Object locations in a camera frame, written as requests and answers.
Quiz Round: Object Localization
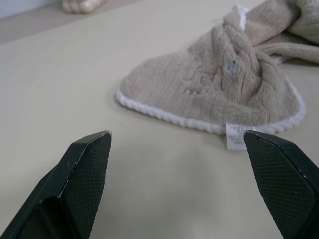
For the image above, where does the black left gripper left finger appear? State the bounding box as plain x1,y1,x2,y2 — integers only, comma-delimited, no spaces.
0,129,112,239

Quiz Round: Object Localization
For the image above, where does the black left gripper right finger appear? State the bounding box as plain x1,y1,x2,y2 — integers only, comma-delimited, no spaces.
243,129,319,239

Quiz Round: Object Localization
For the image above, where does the beige towel with white trim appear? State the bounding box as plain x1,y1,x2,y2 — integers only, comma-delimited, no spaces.
115,0,319,151

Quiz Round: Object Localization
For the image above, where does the cream lumpy ceramic object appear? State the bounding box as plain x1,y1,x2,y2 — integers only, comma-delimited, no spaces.
61,0,108,14

